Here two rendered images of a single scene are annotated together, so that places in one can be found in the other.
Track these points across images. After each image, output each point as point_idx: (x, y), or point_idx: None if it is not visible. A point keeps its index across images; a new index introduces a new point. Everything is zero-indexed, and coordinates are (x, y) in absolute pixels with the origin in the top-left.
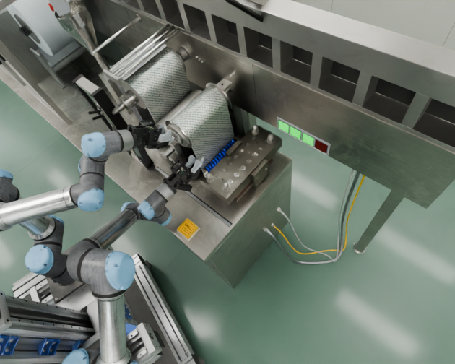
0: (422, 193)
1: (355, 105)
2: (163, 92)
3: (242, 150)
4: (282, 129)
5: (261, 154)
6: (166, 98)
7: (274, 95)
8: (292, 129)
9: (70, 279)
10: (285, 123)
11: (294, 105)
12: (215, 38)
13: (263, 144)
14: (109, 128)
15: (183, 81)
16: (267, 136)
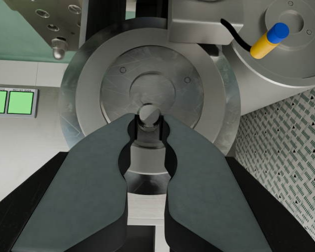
0: None
1: None
2: (281, 173)
3: (76, 8)
4: (25, 92)
5: (35, 19)
6: (280, 143)
7: (35, 167)
8: (0, 106)
9: None
10: (14, 113)
11: None
12: (156, 234)
13: (59, 33)
14: None
15: (241, 149)
16: (72, 45)
